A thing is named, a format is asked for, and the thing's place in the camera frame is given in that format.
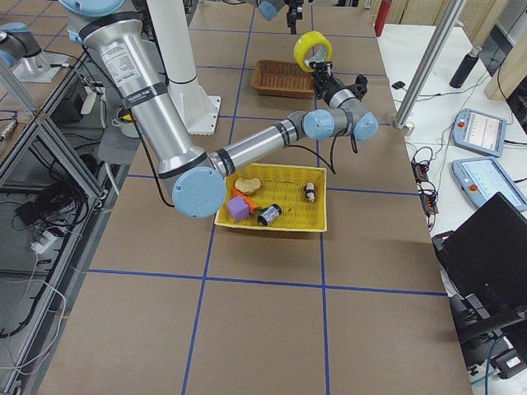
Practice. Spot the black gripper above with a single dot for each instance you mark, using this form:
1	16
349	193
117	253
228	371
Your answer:
292	11
324	86

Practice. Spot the yellow tape roll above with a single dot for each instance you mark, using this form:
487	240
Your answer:
312	46

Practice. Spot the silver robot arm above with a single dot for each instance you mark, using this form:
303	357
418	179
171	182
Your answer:
196	178
17	41

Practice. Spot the brown wicker basket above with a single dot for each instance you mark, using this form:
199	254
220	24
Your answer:
282	79

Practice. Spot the yellow plastic basket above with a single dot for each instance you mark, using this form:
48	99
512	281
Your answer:
283	185

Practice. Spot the small black puck device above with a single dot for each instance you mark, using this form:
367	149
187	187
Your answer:
398	85

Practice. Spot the toy panda figure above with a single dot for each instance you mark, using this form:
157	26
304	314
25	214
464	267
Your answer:
310	193

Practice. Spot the black water bottle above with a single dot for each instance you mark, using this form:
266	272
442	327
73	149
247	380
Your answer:
465	67

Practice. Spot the toy croissant bread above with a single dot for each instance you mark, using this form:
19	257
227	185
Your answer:
247	186

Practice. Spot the black orange adapter box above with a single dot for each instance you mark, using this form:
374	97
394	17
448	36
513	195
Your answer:
420	172

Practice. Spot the small printed can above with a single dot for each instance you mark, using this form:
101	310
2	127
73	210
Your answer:
268	215

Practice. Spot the orange toy carrot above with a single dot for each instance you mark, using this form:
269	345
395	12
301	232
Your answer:
253	206

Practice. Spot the purple foam cube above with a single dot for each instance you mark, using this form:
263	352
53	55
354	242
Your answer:
238	208

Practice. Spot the far teach pendant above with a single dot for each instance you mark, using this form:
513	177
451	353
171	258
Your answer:
479	132

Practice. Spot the teach pendant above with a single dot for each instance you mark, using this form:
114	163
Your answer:
479	132
482	178

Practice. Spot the near teach pendant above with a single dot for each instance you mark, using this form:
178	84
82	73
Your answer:
482	178

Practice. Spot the white enamel pot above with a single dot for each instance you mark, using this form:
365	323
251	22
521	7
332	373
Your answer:
124	122

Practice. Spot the black laptop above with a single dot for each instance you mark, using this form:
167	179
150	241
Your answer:
486	255

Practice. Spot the aluminium frame post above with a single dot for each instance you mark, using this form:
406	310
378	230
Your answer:
428	60

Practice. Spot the white pedestal column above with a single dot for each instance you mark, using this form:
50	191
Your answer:
198	110

